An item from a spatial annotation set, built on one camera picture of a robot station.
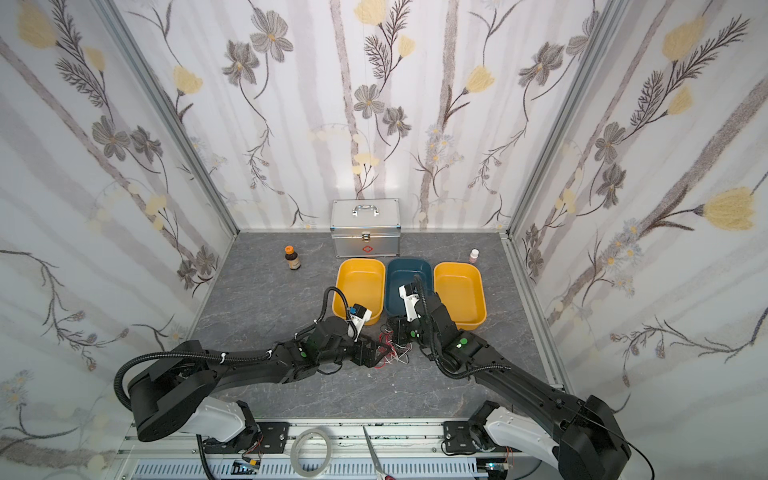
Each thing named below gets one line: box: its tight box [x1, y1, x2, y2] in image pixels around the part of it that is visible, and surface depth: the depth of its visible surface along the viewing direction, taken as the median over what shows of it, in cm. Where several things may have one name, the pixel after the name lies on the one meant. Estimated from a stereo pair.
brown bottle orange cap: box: [285, 245, 301, 270], surface depth 106 cm
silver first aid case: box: [330, 198, 401, 258], surface depth 109 cm
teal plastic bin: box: [384, 258, 434, 316], surface depth 105 cm
